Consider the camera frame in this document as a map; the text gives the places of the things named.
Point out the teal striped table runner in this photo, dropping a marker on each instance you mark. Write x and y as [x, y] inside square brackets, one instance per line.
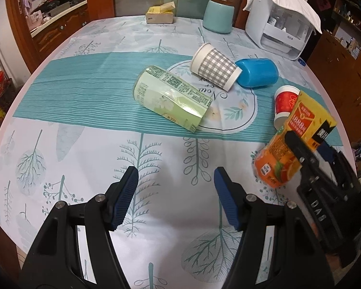
[96, 91]

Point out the round white placemat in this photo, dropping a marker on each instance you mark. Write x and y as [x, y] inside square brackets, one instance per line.
[229, 112]

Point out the tree pattern tablecloth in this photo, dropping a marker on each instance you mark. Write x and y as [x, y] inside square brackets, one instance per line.
[175, 234]

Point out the red paper cup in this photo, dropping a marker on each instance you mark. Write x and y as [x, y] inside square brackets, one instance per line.
[285, 99]

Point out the grey checkered paper cup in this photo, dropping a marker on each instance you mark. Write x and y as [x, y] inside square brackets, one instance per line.
[214, 67]

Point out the dark wooden cabinet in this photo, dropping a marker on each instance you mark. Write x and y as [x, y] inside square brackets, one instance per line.
[336, 59]

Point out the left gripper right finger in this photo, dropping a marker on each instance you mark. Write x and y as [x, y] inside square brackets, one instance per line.
[297, 260]

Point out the green label cup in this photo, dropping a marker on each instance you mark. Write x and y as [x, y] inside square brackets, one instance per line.
[171, 97]

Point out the blue plastic cup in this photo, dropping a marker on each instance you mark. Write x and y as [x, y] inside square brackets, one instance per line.
[258, 72]

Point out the orange juice cup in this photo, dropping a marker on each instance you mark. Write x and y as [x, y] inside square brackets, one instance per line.
[305, 129]

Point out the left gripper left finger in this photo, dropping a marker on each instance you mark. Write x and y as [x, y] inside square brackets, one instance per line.
[53, 260]

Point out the yellow tissue box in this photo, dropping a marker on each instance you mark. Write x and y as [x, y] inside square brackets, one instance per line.
[162, 14]

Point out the small blue lid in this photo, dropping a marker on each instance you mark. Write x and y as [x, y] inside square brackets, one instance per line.
[301, 62]

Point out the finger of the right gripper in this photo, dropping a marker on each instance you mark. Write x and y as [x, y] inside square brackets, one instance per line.
[335, 158]
[301, 151]

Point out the teal canister with brown lid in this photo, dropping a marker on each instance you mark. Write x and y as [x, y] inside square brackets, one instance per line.
[218, 16]

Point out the white cosmetic organizer box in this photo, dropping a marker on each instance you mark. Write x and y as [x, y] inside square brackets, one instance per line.
[278, 30]

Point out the white cloth on organizer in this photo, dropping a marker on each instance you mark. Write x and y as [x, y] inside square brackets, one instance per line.
[288, 0]

